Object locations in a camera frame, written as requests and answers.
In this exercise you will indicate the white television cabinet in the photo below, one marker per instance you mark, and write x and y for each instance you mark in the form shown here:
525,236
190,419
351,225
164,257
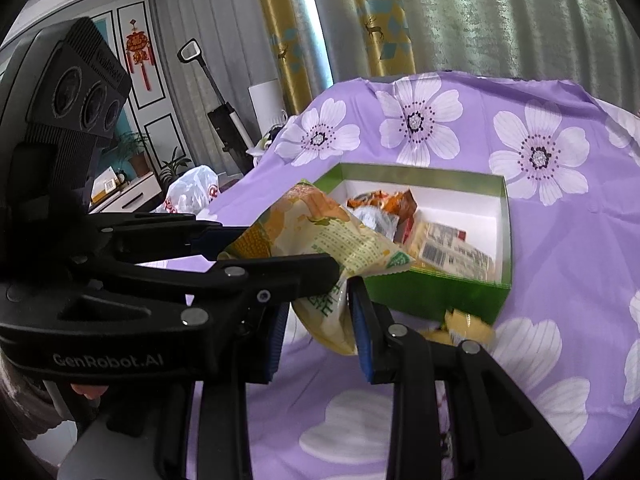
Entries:
135,192

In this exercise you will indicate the grey curtain yellow deer band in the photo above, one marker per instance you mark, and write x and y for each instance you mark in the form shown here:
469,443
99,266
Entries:
500,20
220,35

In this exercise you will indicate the orange panda snack packet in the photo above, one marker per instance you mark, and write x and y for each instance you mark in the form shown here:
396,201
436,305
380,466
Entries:
370,199

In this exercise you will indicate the potted green plant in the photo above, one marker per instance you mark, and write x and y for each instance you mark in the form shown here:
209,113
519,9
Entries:
132,147
172,165

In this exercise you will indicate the beige labelled snack packet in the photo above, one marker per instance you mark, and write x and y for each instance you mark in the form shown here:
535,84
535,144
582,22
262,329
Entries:
465,262

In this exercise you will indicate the gold snack packet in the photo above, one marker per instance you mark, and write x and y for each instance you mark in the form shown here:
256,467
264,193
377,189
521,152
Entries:
470,330

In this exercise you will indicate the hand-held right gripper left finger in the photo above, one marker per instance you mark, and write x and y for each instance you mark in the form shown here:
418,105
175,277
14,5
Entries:
275,345

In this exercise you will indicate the black upright vacuum cleaner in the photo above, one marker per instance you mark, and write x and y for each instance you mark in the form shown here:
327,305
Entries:
227,125

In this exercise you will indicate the white red plastic bag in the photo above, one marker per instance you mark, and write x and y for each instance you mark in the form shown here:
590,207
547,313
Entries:
192,185

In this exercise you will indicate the red knot wall ornament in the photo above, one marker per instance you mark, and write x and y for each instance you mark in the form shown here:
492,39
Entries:
139,47

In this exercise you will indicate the black white cloth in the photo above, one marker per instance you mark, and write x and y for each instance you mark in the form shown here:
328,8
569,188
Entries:
267,140

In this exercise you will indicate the person's left hand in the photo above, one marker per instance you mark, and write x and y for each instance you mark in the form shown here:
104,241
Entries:
87,391

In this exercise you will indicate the green cardboard box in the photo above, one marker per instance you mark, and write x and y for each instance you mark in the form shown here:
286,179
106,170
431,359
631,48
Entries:
425,295

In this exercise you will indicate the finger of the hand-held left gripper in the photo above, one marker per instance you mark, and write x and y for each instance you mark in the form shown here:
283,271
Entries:
280,275
207,246

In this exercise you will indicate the white air purifier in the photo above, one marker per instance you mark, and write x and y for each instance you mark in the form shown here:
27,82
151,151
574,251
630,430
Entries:
267,105

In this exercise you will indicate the yellow green snack packet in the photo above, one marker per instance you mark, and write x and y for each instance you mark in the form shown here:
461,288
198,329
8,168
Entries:
325,230

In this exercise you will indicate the silver snack packet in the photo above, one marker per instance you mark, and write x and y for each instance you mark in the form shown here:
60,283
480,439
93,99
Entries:
375,222

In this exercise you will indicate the small cardboard box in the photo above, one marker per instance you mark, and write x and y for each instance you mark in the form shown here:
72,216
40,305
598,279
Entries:
107,182

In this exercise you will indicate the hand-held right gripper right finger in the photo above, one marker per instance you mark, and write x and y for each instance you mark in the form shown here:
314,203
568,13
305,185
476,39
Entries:
362,340

